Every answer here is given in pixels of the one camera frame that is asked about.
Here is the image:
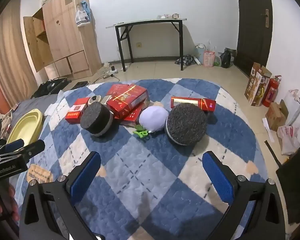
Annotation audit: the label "brown cardboard box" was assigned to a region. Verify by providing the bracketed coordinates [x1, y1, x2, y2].
[265, 99, 289, 132]

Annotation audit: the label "purple plush ball green stem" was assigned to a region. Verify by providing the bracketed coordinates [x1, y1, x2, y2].
[132, 106, 168, 142]

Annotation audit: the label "gold metal case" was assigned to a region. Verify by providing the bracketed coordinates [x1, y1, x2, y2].
[100, 95, 113, 108]

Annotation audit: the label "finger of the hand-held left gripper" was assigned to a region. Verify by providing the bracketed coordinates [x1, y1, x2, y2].
[0, 139, 25, 155]
[0, 139, 45, 161]

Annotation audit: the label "wooden wardrobe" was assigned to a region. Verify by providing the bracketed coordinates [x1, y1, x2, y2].
[23, 0, 102, 80]

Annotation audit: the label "folding table black legs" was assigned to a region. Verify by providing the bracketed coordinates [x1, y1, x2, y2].
[106, 18, 187, 72]

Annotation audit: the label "person's left hand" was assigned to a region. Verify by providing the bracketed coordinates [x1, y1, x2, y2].
[0, 184, 20, 222]

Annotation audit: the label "round metal tin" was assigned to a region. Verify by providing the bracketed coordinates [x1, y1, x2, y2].
[87, 95, 102, 105]

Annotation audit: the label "black floor strip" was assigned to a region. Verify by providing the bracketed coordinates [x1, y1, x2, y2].
[264, 140, 282, 167]

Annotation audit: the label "beige curtain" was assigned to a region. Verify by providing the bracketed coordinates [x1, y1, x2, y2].
[0, 0, 38, 110]

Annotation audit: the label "plaid cloth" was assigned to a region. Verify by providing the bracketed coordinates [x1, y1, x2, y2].
[174, 54, 198, 67]

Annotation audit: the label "beige clothing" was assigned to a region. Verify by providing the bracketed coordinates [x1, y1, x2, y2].
[0, 111, 14, 145]

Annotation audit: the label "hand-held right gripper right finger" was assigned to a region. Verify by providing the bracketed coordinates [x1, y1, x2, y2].
[202, 151, 287, 240]

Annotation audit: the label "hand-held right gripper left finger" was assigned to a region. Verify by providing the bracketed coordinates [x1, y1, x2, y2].
[19, 151, 103, 240]

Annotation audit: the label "blue checkered blanket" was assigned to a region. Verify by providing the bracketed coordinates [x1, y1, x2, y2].
[15, 78, 269, 240]

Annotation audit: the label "black bag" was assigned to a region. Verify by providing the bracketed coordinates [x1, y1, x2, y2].
[219, 48, 237, 68]

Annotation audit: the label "yellow plastic basin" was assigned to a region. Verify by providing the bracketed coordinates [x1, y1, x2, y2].
[5, 109, 44, 147]

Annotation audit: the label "white power strip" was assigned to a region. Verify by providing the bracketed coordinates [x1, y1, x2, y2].
[102, 66, 119, 79]

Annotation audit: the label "hanging white blue bag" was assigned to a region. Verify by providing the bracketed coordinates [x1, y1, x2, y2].
[75, 0, 92, 28]

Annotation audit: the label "pink bag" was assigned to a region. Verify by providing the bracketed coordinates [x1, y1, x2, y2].
[202, 50, 215, 67]

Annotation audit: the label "long red box foil window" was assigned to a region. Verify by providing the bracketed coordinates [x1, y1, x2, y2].
[170, 96, 217, 112]

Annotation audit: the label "dark brown door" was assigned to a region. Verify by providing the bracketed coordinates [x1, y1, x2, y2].
[234, 0, 274, 78]

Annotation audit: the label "black suitcase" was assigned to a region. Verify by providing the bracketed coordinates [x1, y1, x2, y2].
[30, 77, 72, 99]

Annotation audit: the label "red box gold print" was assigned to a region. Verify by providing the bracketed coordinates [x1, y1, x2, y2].
[114, 104, 144, 126]

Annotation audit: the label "black tray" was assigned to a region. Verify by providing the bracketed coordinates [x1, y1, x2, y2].
[71, 81, 88, 90]

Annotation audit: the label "red fire extinguisher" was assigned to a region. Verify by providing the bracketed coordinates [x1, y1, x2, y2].
[262, 75, 282, 108]

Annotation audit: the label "white red plastic bag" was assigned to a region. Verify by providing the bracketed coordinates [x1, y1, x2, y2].
[277, 125, 300, 155]

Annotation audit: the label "dark cloth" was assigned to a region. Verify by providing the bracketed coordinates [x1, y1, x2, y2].
[276, 135, 300, 224]

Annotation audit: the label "small red box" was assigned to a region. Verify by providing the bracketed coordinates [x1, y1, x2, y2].
[65, 97, 90, 125]

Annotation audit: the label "printed cardboard box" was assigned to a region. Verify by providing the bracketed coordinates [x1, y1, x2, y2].
[244, 62, 272, 107]

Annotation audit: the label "pale plastic bag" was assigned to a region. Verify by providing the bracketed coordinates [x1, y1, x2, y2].
[195, 44, 208, 64]

